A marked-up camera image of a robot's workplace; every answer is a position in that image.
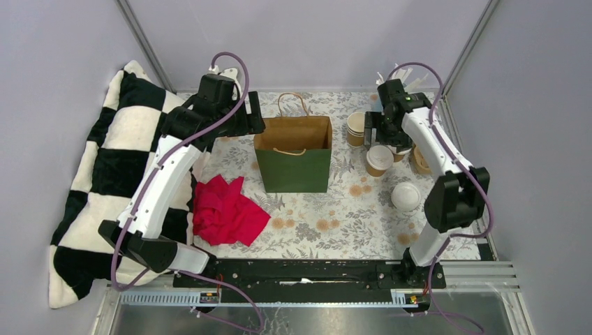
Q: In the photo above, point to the blue cup holder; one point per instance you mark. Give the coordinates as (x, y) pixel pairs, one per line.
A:
(375, 103)

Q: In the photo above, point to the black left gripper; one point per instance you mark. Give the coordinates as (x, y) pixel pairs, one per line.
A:
(251, 123)

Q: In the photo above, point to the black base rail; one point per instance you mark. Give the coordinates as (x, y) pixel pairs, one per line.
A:
(325, 281)

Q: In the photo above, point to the green paper bag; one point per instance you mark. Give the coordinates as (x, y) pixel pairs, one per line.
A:
(294, 153)

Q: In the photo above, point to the black white checkered pillow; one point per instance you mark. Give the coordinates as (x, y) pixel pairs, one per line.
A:
(118, 152)

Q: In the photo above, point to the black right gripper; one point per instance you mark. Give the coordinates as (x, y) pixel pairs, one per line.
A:
(373, 120)

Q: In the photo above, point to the white wrapped straws bundle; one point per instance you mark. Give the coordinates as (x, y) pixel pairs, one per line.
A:
(413, 78)

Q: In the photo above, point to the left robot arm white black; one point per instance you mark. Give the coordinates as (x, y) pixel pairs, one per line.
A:
(189, 129)

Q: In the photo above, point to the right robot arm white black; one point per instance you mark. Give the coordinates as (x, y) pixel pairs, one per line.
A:
(458, 197)

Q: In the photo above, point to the stack of white lids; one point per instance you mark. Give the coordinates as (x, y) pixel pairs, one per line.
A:
(406, 196)

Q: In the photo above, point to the red cloth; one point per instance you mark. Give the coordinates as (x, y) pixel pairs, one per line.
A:
(223, 215)

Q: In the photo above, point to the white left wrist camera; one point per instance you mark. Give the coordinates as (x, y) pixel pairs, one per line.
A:
(233, 73)

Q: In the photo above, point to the stack of paper cups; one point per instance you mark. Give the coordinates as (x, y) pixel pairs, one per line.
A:
(355, 129)

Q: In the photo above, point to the white plastic cup lid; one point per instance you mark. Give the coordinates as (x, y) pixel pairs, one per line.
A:
(399, 151)

